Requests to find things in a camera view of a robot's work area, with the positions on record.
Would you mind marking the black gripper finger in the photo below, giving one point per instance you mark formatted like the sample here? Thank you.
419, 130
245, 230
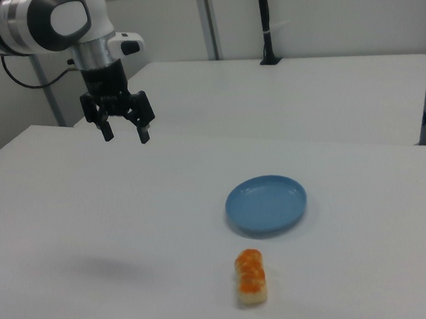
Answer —
143, 134
107, 132

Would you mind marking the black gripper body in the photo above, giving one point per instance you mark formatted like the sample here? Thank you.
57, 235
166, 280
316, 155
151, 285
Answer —
104, 85

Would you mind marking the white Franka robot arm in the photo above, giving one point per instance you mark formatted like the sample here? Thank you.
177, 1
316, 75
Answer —
37, 22

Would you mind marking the blue round plate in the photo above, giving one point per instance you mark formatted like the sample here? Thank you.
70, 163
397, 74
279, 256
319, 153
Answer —
266, 206

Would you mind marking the orange-topped bread loaf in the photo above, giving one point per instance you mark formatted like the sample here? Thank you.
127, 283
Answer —
251, 278

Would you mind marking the white back table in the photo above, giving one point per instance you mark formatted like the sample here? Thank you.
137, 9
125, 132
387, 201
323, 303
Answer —
286, 101

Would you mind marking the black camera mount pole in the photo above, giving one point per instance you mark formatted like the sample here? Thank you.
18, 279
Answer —
265, 20

